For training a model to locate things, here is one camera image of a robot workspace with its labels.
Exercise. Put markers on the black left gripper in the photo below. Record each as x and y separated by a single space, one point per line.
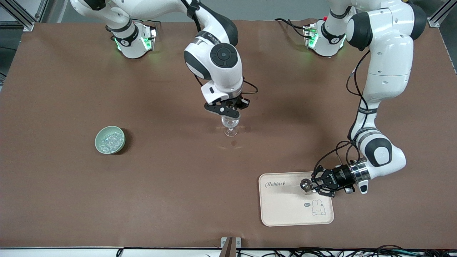
338 177

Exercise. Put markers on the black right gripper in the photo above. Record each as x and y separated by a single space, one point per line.
240 102

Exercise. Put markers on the steel double jigger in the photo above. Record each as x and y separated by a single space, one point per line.
305 184

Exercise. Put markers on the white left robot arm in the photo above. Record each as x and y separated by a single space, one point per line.
389 64

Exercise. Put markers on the clear wine glass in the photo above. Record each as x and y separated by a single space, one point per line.
231 132

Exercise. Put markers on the clear ice cube pile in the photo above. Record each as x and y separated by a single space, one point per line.
111 141

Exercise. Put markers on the cream rabbit print tray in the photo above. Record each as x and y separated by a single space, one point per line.
282 207

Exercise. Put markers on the brown table mat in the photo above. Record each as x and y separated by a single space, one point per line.
142 178

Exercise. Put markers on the pale green bowl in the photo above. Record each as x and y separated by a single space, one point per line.
99 147

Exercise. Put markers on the silver mount bracket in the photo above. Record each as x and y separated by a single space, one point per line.
224 241

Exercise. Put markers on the dark mount post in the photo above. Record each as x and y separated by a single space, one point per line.
228 250

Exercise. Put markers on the aluminium frame profile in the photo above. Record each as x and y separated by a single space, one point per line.
30 25
433 22

